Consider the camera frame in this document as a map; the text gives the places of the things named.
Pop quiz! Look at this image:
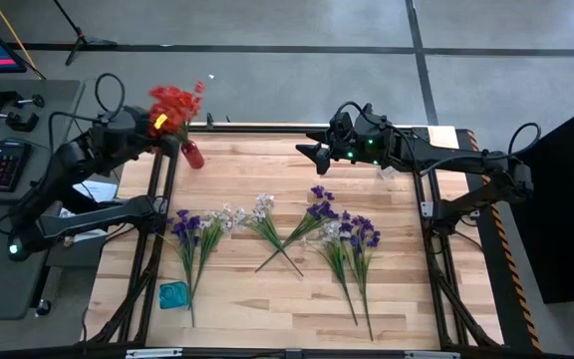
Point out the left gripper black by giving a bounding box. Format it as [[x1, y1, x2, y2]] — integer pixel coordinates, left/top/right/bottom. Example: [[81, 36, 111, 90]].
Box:
[[120, 107, 181, 157]]

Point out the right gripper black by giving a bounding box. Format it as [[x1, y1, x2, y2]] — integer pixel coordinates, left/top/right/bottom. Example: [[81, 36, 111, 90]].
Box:
[[295, 102, 399, 176]]

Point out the red artificial flower stem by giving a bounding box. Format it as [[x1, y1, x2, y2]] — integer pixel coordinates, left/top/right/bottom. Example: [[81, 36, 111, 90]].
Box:
[[164, 84, 203, 132], [186, 81, 207, 101], [146, 87, 181, 141]]

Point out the purple artificial flower stem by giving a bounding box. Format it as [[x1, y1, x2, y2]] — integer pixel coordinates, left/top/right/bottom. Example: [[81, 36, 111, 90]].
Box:
[[159, 207, 203, 329], [255, 184, 341, 274], [339, 211, 383, 343]]

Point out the white artificial flower stem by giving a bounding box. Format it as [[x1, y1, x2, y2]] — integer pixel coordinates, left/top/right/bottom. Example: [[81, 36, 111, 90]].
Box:
[[302, 218, 359, 326], [246, 192, 305, 278], [189, 201, 248, 311]]

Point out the red glass bottle vase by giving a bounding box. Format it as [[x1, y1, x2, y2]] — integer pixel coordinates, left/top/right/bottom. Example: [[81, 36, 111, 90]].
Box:
[[179, 139, 206, 171]]

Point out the teal glass vase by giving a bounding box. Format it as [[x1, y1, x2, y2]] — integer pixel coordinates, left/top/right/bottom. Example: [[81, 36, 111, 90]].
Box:
[[157, 280, 190, 311]]

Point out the white paper sheet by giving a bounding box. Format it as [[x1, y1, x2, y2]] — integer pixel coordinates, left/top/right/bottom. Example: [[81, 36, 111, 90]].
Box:
[[74, 179, 119, 203], [60, 207, 109, 245]]

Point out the grey computer desk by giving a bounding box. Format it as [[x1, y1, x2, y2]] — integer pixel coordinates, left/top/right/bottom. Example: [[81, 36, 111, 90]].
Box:
[[0, 78, 87, 320]]

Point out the black tripod stand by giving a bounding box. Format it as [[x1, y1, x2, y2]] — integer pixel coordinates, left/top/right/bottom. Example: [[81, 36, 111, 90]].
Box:
[[50, 0, 119, 68]]

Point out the black C-clamp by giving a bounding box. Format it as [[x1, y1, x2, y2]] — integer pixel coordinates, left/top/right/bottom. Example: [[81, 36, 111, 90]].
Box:
[[0, 88, 47, 111], [0, 107, 40, 134]]

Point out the black cabinet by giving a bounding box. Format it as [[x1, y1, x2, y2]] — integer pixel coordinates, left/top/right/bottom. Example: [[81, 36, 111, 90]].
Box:
[[495, 97, 574, 305]]

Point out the yellow cable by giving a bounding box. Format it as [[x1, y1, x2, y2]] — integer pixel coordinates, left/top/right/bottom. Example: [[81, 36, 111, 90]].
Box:
[[0, 0, 47, 81]]

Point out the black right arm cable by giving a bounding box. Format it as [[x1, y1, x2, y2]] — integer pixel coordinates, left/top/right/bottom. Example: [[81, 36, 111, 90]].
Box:
[[508, 122, 542, 162]]

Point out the silver metal bracket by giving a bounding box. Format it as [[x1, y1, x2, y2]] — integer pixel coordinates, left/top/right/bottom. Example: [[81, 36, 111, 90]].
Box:
[[404, 350, 461, 359], [125, 347, 183, 359]]

